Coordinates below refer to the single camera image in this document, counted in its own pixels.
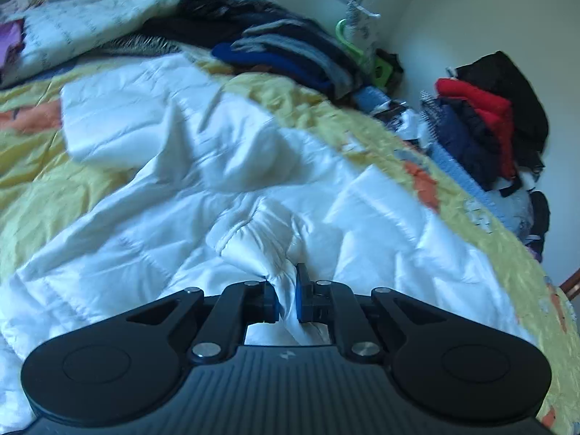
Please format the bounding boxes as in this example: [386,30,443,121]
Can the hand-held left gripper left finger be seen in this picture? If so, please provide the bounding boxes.
[123,279,280,366]

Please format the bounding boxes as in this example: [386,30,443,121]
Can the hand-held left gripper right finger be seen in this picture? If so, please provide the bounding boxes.
[294,263,454,366]

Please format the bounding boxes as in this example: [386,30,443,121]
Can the white puffer jacket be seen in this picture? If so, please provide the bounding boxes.
[0,52,540,434]

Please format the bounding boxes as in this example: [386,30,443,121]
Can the pink purple clothes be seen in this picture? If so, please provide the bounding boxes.
[0,0,50,83]

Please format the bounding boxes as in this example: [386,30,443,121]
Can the light blue knit cloth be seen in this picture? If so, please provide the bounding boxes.
[426,141,497,211]

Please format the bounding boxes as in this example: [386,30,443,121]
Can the navy puffer jacket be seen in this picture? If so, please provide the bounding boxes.
[434,97,503,192]

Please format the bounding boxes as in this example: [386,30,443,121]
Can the royal blue folded garment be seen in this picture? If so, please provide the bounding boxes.
[211,41,338,98]

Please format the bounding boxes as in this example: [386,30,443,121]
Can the green plastic object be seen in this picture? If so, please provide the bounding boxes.
[372,57,397,89]

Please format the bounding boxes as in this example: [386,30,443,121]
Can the grey blue striped garment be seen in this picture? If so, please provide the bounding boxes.
[231,18,368,94]

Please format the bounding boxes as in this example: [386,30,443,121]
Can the green plastic hanger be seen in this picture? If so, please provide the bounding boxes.
[335,18,378,70]

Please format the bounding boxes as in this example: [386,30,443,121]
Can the red fleece garment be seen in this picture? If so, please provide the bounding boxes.
[435,77,518,178]

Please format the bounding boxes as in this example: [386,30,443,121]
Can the wooden furniture piece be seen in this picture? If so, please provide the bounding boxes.
[559,266,580,302]

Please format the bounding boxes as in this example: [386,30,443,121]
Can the yellow printed bedsheet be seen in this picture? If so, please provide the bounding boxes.
[0,47,580,435]

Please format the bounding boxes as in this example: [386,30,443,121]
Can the white printed bag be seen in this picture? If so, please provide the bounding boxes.
[347,0,382,66]

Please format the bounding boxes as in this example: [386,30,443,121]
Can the black white patterned cloth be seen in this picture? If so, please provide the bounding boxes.
[97,33,183,58]

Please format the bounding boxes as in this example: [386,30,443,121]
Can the black fuzzy garment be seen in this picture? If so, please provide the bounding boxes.
[145,0,291,48]

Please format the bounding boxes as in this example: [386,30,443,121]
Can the white printed quilt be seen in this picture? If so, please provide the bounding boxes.
[18,0,227,74]

